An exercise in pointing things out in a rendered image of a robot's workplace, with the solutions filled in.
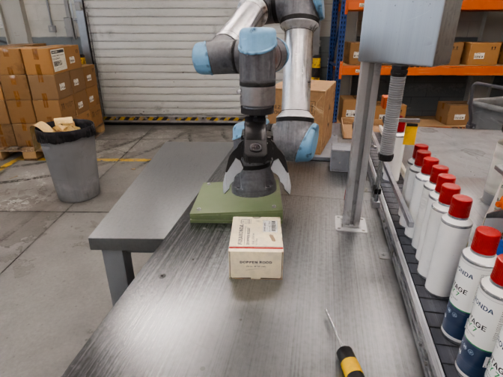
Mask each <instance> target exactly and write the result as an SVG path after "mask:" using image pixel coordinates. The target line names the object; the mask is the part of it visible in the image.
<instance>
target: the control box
mask: <svg viewBox="0 0 503 377"><path fill-rule="evenodd" d="M462 3H463V0H365V5H364V12H363V19H362V31H361V38H360V45H359V58H358V61H360V62H369V63H379V64H399V65H409V66H419V67H436V66H440V65H445V64H449V63H450V60H451V53H452V49H453V46H454V39H455V35H456V32H457V25H458V21H459V18H460V11H461V7H462Z"/></svg>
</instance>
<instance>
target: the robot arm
mask: <svg viewBox="0 0 503 377"><path fill-rule="evenodd" d="M324 18H325V9H324V0H240V2H239V4H238V5H237V11H236V12H235V13H234V14H233V16H232V17H231V18H230V19H229V20H228V21H227V22H226V23H225V25H224V26H223V27H222V28H221V30H220V31H219V32H218V33H217V34H216V36H215V37H214V38H213V39H212V40H211V41H207V42H206V41H204V42H200V43H196V44H195V45H194V47H193V49H192V63H193V66H194V68H195V70H196V71H197V73H199V74H201V75H211V76H213V75H218V74H240V90H237V94H238V95H241V96H240V104H241V113H242V114H247V115H249V117H245V121H243V122H240V123H237V124H236V125H234V127H233V138H232V140H233V142H234V149H233V151H232V152H231V154H230V156H229V158H228V164H227V167H226V172H225V178H224V182H223V193H224V194H225V193H226V192H227V191H228V190H229V188H230V186H231V192H232V193H233V194H235V195H236V196H239V197H264V196H267V195H270V194H272V193H274V192H275V191H276V181H275V177H274V175H273V173H274V174H277V175H278V177H279V181H280V182H281V183H282V184H283V186H284V190H285V191H286V192H287V193H288V194H290V191H291V183H290V176H289V173H288V169H287V163H286V162H309V161H311V160H312V159H313V157H314V154H315V151H316V148H317V142H318V136H319V125H318V124H316V123H314V117H313V116H312V115H311V114H310V95H311V65H312V50H313V34H314V32H315V31H316V30H317V29H318V27H319V20H320V21H322V20H324ZM275 23H280V28H281V29H282V31H283V32H284V33H285V34H284V41H283V40H282V39H280V38H278V37H276V30H275V29H274V28H261V27H262V26H263V25H266V24H275ZM282 68H283V85H282V103H281V113H280V114H279V115H278V116H277V117H276V123H269V119H268V118H266V115H268V114H273V113H274V105H275V72H278V71H279V70H281V69H282ZM270 161H272V164H271V165H270Z"/></svg>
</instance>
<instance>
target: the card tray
mask: <svg viewBox="0 0 503 377"><path fill-rule="evenodd" d="M353 122H354V118H347V117H342V118H341V131H342V136H343V139H352V135H353V128H352V126H353ZM379 125H382V127H383V125H384V124H383V122H382V119H374V126H373V131H374V132H379Z"/></svg>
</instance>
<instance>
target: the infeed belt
mask: <svg viewBox="0 0 503 377"><path fill-rule="evenodd" d="M374 134H375V136H376V137H377V140H378V142H379V145H381V144H380V143H381V137H382V136H381V134H380V132H374ZM370 156H371V160H372V162H373V165H374V169H375V171H376V174H377V170H378V164H379V159H378V152H377V149H373V148H370ZM382 177H383V174H382ZM403 182H404V180H403V177H402V176H401V174H400V176H399V181H398V182H397V185H398V187H399V189H400V192H401V194H402V190H403ZM380 186H381V189H382V193H383V195H384V198H385V201H386V204H387V207H388V210H389V213H390V216H391V219H392V221H393V224H394V228H395V230H396V233H397V237H398V239H399V242H400V246H401V248H402V251H403V255H404V256H405V259H406V263H407V265H408V268H409V272H410V274H411V277H412V281H413V283H414V286H415V290H416V292H417V294H418V298H419V301H420V303H421V307H422V310H423V312H424V316H425V319H426V321H427V325H428V328H429V330H430V333H431V336H432V338H433V342H434V345H435V347H436V351H437V354H438V356H439V360H440V363H441V365H442V369H443V372H444V374H445V377H460V376H459V375H458V374H457V372H456V370H455V368H454V362H455V360H456V357H457V353H458V351H459V348H460V346H458V345H456V344H454V343H452V342H450V341H449V340H447V339H446V338H445V337H444V336H443V335H442V332H441V326H442V321H443V318H444V315H445V311H446V307H447V305H448V299H449V298H448V299H441V298H436V297H434V296H432V295H430V294H429V293H428V292H427V291H426V290H425V288H424V285H425V282H426V280H425V279H423V278H421V277H420V276H419V275H418V273H417V268H418V262H417V261H416V260H415V255H416V251H415V250H414V249H413V248H412V247H411V243H412V240H410V239H408V238H406V237H405V236H404V232H405V229H403V228H402V227H401V226H400V225H399V221H400V218H399V217H398V215H397V214H398V210H399V204H398V202H397V198H396V197H395V194H394V191H393V189H392V187H391V184H390V183H388V182H386V181H384V180H383V179H381V184H380Z"/></svg>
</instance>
